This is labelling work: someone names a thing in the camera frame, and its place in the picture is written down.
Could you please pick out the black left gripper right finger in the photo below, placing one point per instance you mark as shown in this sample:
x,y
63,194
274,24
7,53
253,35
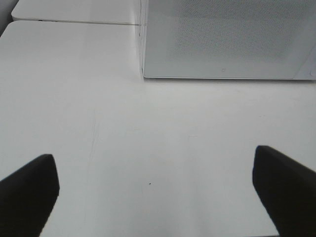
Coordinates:
x,y
287,190

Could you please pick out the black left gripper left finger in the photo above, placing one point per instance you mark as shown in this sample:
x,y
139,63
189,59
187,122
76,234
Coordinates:
x,y
27,198

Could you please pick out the white microwave door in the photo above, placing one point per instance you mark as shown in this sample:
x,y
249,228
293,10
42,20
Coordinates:
x,y
226,39

